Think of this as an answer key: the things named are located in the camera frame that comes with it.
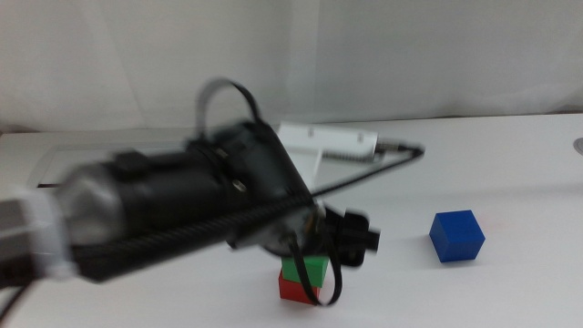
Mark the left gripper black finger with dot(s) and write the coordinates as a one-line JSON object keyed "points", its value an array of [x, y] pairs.
{"points": [[350, 259]]}

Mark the green cube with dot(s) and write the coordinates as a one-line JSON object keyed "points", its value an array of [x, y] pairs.
{"points": [[316, 269]]}

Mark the red cube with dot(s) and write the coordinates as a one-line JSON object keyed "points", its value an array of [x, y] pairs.
{"points": [[291, 291]]}

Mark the blue cube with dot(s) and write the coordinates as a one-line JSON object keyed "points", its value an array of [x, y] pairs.
{"points": [[457, 237]]}

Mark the white cloth backdrop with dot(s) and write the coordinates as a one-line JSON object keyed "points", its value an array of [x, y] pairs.
{"points": [[410, 59]]}

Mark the grey round table grommet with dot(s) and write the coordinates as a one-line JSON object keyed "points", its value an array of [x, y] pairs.
{"points": [[579, 146]]}

